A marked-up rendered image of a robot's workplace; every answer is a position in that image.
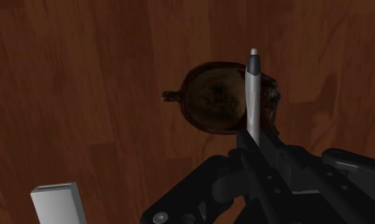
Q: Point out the silver grey pen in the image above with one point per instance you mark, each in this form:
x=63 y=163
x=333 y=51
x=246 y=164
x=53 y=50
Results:
x=253 y=99

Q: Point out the grey rectangular box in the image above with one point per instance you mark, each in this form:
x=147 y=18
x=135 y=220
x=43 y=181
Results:
x=59 y=204

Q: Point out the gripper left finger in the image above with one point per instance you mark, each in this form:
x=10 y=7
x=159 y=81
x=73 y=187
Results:
x=203 y=186

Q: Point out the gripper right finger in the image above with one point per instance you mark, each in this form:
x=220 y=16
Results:
x=330 y=183

